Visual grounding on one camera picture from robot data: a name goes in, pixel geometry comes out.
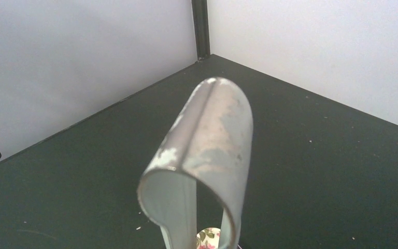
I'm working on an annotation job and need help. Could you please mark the metal tongs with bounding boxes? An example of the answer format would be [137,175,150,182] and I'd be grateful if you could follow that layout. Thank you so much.
[137,77,253,248]

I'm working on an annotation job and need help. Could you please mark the floral cookie tray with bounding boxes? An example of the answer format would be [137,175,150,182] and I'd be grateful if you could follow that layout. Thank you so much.
[196,227,220,249]

